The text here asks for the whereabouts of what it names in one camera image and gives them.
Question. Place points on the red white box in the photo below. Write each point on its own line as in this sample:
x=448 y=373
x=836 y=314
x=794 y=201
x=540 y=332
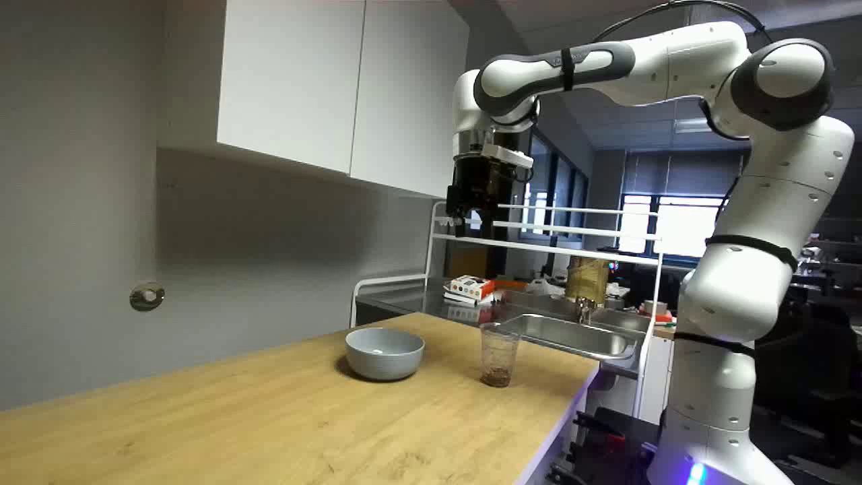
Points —
x=471 y=290

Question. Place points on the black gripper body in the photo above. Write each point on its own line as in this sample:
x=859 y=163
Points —
x=476 y=193

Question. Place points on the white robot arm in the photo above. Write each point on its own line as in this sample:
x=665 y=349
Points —
x=773 y=101

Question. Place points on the wall knob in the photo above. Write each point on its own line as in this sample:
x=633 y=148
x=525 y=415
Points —
x=145 y=297

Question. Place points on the white wall cabinet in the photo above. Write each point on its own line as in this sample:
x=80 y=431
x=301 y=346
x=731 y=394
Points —
x=351 y=86

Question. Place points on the clear plastic cup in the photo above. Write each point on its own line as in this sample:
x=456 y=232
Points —
x=498 y=352

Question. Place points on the grey bowl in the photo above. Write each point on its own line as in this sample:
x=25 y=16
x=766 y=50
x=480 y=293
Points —
x=383 y=355

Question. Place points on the steel sink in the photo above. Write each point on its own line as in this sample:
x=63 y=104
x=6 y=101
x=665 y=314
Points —
x=575 y=337

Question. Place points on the white dish rack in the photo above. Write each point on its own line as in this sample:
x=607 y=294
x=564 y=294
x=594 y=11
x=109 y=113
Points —
x=631 y=314

